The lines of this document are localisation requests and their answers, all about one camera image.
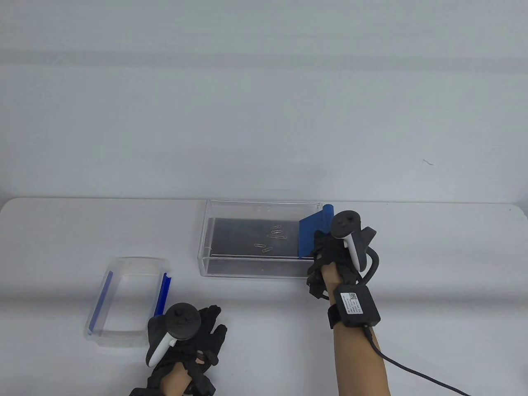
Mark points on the person's left hand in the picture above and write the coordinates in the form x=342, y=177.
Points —
x=206, y=342

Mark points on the person's right hand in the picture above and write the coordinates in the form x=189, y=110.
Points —
x=328, y=255

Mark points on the person's left fingers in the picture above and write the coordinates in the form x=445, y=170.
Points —
x=214, y=330

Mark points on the person's right fingers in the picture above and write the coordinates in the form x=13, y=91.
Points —
x=319, y=264

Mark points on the blue plastic scraper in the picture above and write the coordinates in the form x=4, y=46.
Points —
x=310, y=235

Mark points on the person's right forearm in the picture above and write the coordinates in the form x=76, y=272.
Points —
x=363, y=363

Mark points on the black white left hand controller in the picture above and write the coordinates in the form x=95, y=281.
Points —
x=181, y=321

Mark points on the black white hand controller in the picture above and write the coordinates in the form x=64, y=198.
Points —
x=181, y=321
x=350, y=235

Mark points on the black white right hand controller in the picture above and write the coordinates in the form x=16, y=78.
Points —
x=350, y=235

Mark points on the clear acrylic rectangular box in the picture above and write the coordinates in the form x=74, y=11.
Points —
x=231, y=264

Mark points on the clear container with blue latches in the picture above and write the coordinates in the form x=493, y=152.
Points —
x=123, y=334

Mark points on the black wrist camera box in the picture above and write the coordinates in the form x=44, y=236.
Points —
x=355, y=305

